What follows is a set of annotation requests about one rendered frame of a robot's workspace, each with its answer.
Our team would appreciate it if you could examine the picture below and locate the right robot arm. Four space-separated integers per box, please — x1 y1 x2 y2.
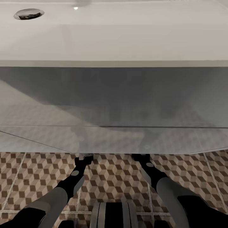
132 154 228 228

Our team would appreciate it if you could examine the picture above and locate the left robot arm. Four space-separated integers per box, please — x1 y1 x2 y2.
0 153 93 228

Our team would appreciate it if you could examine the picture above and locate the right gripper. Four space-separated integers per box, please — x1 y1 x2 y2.
132 154 150 162

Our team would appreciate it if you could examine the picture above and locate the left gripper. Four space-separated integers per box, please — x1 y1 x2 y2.
75 155 93 168

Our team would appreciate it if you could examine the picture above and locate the robot trunk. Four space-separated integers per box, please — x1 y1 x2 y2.
90 202 138 228

